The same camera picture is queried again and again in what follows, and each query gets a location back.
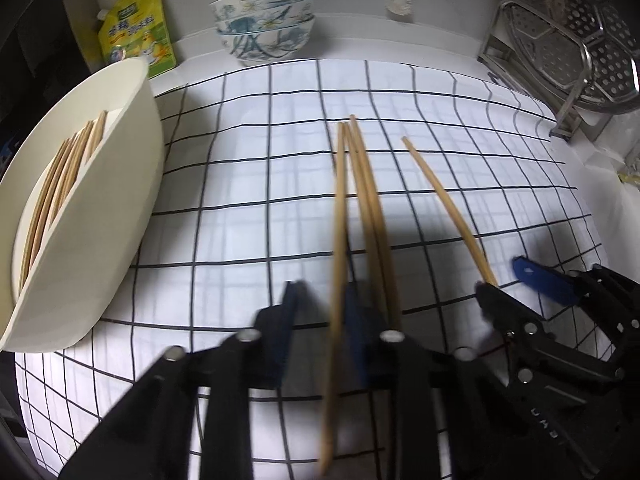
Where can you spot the dark kitchen appliance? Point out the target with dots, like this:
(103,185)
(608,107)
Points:
(40,60)

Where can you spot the stainless steel dish rack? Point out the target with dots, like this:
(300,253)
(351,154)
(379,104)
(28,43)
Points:
(570,110)

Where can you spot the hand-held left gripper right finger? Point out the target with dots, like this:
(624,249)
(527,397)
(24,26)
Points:
(362,350)

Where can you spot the white black-grid tablecloth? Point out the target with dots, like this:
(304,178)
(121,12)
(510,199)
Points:
(250,185)

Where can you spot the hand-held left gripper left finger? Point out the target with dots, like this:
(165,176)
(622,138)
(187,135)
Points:
(280,332)

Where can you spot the bundle of wooden chopsticks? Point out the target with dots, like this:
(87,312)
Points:
(55,185)

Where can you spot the yellow green seasoning pouch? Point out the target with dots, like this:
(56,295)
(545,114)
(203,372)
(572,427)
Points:
(135,35)

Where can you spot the small yellow packet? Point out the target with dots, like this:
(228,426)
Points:
(628,177)

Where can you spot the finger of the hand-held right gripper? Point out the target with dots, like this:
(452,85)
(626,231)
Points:
(505,312)
(542,277)

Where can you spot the perforated steel steamer plate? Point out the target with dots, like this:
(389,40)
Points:
(540,45)
(610,60)

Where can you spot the large cream plastic bowl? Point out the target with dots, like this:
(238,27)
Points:
(100,240)

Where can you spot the blue floral ceramic bowl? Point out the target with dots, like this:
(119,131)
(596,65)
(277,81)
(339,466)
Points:
(300,21)
(265,42)
(260,2)

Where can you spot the tan bamboo chopstick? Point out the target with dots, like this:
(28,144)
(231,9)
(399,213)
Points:
(340,240)
(374,220)
(364,220)
(450,210)

